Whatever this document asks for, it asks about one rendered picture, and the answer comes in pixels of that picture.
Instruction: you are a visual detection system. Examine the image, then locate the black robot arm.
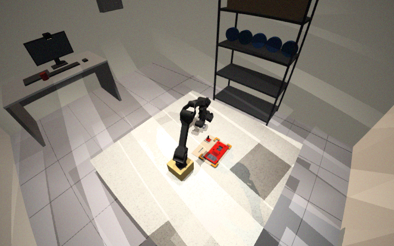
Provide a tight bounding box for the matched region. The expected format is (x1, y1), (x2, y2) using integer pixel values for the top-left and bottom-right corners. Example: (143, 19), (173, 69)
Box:
(172, 97), (213, 171)

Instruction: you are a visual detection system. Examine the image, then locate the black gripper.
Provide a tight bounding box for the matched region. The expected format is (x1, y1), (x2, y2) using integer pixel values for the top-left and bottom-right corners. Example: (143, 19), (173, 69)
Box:
(195, 110), (210, 127)

